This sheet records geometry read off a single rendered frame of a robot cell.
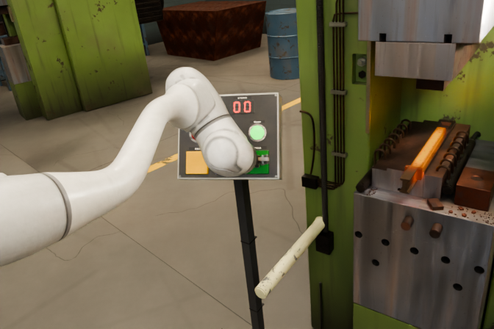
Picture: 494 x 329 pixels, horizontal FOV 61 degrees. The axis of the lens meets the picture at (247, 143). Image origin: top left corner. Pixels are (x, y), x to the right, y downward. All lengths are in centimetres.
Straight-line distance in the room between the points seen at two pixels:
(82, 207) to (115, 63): 518
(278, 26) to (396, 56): 464
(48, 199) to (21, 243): 6
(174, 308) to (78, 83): 385
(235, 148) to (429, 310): 87
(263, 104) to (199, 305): 128
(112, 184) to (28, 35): 494
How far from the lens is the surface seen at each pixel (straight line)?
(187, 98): 94
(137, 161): 75
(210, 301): 233
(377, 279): 150
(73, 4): 558
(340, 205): 164
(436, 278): 141
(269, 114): 135
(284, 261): 150
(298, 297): 229
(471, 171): 137
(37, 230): 59
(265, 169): 133
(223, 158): 90
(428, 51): 118
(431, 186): 131
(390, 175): 134
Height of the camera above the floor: 161
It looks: 24 degrees down
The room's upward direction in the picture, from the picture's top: 6 degrees counter-clockwise
